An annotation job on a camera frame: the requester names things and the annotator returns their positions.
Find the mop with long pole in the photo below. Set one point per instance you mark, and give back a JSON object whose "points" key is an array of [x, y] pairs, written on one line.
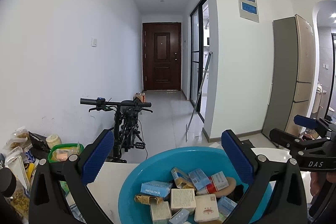
{"points": [[200, 87]]}

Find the black framed sliding door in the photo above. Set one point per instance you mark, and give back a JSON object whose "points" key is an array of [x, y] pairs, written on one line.
{"points": [[194, 56]]}

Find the tall grey refrigerator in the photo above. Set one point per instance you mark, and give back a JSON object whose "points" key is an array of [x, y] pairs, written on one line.
{"points": [[283, 77]]}

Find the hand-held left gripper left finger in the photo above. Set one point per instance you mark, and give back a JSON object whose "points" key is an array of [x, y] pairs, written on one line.
{"points": [[99, 153]]}

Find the black bicycle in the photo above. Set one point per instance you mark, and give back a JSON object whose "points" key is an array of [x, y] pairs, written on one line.
{"points": [[128, 121]]}

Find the blue carton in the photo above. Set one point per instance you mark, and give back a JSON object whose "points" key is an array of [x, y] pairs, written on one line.
{"points": [[156, 188]]}

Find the white light switch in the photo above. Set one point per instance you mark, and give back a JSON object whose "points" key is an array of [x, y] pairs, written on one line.
{"points": [[94, 42]]}

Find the brown entrance door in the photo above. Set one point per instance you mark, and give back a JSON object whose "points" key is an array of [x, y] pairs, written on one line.
{"points": [[161, 56]]}

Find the black plastic bag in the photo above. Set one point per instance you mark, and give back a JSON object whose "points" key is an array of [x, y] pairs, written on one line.
{"points": [[38, 141]]}

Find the person's right hand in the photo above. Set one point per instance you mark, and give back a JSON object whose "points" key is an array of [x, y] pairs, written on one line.
{"points": [[316, 183]]}

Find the beige roller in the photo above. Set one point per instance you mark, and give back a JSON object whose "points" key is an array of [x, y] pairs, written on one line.
{"points": [[229, 187]]}

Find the clear snack bag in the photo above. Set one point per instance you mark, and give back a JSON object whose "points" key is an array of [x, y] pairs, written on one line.
{"points": [[17, 138]]}

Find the yellow bin green rim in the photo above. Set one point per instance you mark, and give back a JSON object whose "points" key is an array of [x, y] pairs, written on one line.
{"points": [[64, 146]]}

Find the grey wall panel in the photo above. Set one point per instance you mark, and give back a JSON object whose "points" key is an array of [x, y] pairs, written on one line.
{"points": [[246, 16]]}

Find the blue plastic basin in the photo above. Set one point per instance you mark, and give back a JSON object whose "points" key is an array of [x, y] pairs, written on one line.
{"points": [[131, 195]]}

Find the blue can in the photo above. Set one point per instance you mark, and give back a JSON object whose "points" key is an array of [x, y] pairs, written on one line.
{"points": [[29, 156]]}

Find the gold box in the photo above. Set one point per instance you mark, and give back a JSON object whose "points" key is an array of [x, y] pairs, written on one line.
{"points": [[147, 199]]}

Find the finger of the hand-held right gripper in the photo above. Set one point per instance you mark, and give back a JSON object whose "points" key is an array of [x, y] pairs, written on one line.
{"points": [[284, 138], [305, 121]]}

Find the red white pack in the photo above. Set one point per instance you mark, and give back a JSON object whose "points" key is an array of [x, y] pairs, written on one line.
{"points": [[216, 183]]}

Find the cream lidded jar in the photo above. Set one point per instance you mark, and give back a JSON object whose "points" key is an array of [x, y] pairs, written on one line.
{"points": [[53, 141]]}

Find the white wall socket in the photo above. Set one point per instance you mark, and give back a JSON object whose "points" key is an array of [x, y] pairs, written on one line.
{"points": [[325, 65]]}

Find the white tan carton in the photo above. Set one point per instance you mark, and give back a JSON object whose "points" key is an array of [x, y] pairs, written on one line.
{"points": [[183, 200]]}

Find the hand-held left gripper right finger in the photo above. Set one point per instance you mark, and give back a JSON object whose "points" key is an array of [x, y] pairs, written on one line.
{"points": [[236, 153]]}

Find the cereal jar black lid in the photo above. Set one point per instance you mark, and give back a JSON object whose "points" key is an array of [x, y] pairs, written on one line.
{"points": [[18, 203]]}

